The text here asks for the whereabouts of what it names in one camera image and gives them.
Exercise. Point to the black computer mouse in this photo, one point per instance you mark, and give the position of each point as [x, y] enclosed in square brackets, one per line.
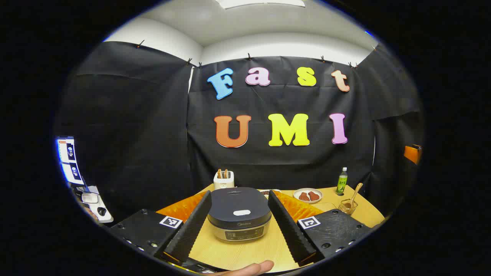
[102, 211]

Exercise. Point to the white side desk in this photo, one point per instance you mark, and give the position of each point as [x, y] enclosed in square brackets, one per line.
[102, 219]

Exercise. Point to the green tea bottle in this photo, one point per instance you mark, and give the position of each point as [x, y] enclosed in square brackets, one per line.
[341, 182]

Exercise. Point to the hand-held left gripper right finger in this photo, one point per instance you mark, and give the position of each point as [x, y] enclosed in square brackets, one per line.
[288, 230]

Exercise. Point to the wooden spoon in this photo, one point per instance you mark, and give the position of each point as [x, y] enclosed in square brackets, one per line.
[356, 191]

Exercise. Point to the small white device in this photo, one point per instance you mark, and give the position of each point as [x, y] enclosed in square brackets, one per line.
[90, 197]

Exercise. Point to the dark grey rice cooker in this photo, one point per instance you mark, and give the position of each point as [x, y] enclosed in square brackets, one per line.
[238, 207]

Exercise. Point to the clear chopstick holder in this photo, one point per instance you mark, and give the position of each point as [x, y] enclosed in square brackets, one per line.
[348, 209]

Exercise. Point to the white round plate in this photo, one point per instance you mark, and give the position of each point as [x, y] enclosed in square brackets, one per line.
[308, 201]

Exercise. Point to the large ceiling light panel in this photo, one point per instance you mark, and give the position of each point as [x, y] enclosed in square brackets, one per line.
[261, 3]

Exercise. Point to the brown meat piece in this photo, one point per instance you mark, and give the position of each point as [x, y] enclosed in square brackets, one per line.
[304, 196]
[313, 196]

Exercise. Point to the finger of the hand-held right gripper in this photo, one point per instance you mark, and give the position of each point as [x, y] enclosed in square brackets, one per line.
[412, 154]

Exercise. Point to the computer monitor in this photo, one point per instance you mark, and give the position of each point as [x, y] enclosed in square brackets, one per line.
[70, 161]

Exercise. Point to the small white side dish tray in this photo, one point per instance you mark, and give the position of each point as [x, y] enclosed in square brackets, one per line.
[264, 191]

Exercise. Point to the white toaster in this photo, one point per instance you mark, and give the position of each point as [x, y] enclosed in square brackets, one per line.
[223, 183]

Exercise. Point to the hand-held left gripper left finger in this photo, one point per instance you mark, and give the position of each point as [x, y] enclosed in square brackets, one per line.
[191, 230]

